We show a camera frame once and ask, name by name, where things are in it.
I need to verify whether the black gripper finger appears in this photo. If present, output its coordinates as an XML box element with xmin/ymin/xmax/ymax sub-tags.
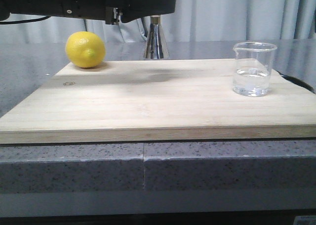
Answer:
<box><xmin>120</xmin><ymin>0</ymin><xmax>176</xmax><ymax>23</ymax></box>

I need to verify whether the white label sticker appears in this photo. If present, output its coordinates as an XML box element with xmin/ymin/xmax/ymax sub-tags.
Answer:
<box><xmin>293</xmin><ymin>215</ymin><xmax>316</xmax><ymax>225</ymax></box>

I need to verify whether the black cutting board handle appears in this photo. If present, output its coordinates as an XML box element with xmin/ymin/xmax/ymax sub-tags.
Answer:
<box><xmin>278</xmin><ymin>71</ymin><xmax>316</xmax><ymax>94</ymax></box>

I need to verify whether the yellow lemon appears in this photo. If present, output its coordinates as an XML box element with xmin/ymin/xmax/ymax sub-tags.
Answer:
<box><xmin>65</xmin><ymin>31</ymin><xmax>106</xmax><ymax>68</ymax></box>

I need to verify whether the light wooden cutting board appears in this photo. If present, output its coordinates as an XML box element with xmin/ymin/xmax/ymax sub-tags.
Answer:
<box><xmin>0</xmin><ymin>59</ymin><xmax>316</xmax><ymax>144</ymax></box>

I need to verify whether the steel double jigger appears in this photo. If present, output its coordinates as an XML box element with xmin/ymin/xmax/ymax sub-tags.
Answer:
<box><xmin>144</xmin><ymin>15</ymin><xmax>169</xmax><ymax>60</ymax></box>

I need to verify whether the grey curtain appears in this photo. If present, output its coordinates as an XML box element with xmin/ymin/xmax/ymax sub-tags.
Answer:
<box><xmin>0</xmin><ymin>0</ymin><xmax>316</xmax><ymax>44</ymax></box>

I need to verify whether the clear glass measuring beaker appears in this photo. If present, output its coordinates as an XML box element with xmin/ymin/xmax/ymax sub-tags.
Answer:
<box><xmin>233</xmin><ymin>41</ymin><xmax>277</xmax><ymax>97</ymax></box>

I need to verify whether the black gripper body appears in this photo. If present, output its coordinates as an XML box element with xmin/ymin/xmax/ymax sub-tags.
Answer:
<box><xmin>0</xmin><ymin>0</ymin><xmax>124</xmax><ymax>26</ymax></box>

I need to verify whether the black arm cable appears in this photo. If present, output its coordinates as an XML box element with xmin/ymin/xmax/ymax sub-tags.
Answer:
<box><xmin>0</xmin><ymin>15</ymin><xmax>50</xmax><ymax>25</ymax></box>

